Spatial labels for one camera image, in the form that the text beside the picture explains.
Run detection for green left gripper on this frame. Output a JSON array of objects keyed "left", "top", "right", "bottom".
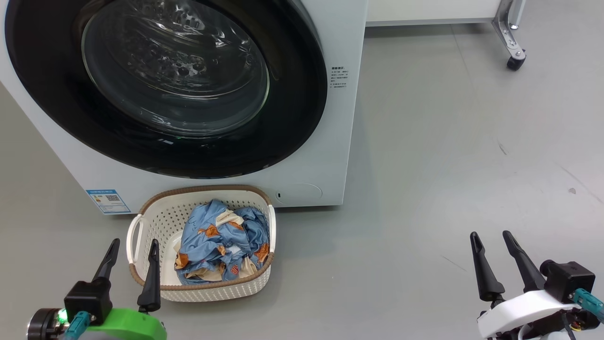
[{"left": 85, "top": 238, "right": 167, "bottom": 340}]

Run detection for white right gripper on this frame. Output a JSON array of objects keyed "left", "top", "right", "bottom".
[{"left": 470, "top": 230, "right": 583, "bottom": 339}]

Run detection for blue patterned clothes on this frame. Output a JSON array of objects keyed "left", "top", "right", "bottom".
[{"left": 174, "top": 199, "right": 270, "bottom": 285}]

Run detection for black-rimmed glass washer door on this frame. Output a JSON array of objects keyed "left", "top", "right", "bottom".
[{"left": 4, "top": 0, "right": 328, "bottom": 179}]

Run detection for cream perforated laundry basket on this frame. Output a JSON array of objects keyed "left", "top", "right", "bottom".
[{"left": 126, "top": 185, "right": 277, "bottom": 303}]

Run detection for white front-load washing machine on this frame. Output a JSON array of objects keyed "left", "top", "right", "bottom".
[{"left": 0, "top": 0, "right": 369, "bottom": 215}]

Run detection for blue energy label sticker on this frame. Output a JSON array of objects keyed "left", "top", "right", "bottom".
[{"left": 86, "top": 189, "right": 131, "bottom": 215}]

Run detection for grey caster leg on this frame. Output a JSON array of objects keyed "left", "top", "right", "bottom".
[{"left": 491, "top": 0, "right": 528, "bottom": 72}]

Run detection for teal left camera connector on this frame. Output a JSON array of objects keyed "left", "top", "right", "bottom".
[{"left": 64, "top": 311, "right": 92, "bottom": 340}]

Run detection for teal camera connector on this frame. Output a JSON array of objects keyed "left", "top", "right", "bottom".
[
  {"left": 572, "top": 289, "right": 604, "bottom": 323},
  {"left": 64, "top": 311, "right": 92, "bottom": 340}
]

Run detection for teal right camera connector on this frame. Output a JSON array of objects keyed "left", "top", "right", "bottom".
[{"left": 572, "top": 289, "right": 604, "bottom": 323}]

